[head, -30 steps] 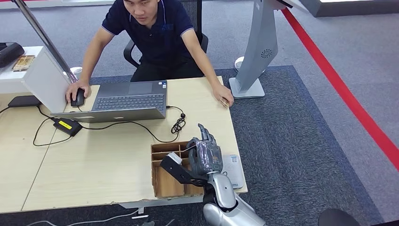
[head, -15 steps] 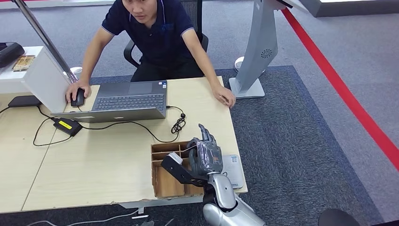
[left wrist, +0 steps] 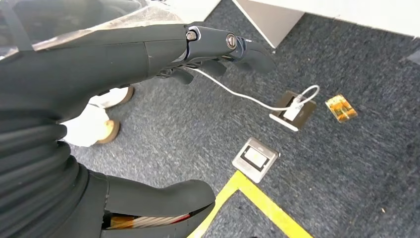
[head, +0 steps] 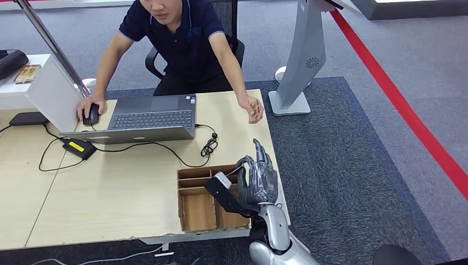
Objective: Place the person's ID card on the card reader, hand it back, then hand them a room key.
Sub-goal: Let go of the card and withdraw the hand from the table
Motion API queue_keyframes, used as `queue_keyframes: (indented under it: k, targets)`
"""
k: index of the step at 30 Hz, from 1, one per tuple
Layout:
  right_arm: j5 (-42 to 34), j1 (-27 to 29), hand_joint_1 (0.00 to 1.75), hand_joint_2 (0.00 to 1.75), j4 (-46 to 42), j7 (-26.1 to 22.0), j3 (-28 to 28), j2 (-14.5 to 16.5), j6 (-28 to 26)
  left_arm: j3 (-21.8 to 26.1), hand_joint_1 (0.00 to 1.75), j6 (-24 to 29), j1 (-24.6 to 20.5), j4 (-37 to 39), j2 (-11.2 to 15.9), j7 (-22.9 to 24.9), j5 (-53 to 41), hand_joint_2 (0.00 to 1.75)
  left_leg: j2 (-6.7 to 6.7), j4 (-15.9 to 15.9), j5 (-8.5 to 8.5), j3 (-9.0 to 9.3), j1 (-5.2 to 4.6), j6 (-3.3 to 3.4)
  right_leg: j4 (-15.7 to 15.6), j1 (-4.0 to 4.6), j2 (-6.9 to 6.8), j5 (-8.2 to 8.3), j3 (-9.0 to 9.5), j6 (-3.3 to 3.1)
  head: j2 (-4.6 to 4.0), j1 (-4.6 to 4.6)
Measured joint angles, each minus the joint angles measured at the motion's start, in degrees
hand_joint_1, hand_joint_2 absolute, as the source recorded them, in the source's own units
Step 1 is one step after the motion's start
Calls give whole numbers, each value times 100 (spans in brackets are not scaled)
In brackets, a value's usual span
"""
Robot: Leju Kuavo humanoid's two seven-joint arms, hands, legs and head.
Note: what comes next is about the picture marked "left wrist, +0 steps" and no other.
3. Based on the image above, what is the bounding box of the person's foot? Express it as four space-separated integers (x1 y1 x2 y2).
88 86 135 109
60 104 121 147

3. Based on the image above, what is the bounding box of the orange patterned card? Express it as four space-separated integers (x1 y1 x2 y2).
324 94 358 124

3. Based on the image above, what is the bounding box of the closed silver floor socket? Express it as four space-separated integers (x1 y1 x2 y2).
231 137 279 184

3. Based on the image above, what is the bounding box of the white plug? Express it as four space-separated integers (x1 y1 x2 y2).
283 95 304 121

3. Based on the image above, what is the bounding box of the open floor socket box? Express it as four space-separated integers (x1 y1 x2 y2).
269 90 317 132

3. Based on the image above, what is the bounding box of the yellow floor tape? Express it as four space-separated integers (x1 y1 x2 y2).
187 170 314 238

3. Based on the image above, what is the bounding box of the white furniture panel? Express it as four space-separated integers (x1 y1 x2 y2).
231 0 420 49

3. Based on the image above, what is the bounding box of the dark grey carpet mat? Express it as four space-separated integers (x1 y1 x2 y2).
62 0 420 238

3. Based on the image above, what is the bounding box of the white cable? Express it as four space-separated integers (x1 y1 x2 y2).
187 67 320 112

